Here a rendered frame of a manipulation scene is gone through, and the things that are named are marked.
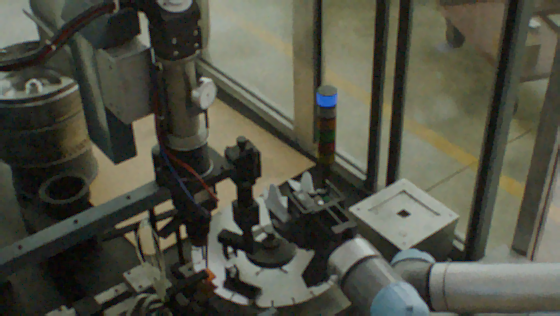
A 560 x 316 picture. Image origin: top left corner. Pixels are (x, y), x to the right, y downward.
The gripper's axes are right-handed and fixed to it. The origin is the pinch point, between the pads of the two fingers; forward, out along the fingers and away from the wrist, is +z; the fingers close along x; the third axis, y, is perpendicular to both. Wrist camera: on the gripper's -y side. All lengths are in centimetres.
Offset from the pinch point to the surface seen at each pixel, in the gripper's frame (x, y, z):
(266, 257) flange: -4.7, -29.0, 14.8
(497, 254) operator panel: -51, -34, -4
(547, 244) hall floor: -148, -122, 55
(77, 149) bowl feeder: 17, -33, 77
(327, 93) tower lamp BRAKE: -30.7, -8.4, 34.9
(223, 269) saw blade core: 4.0, -30.2, 17.0
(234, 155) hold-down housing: 2.0, 0.0, 13.0
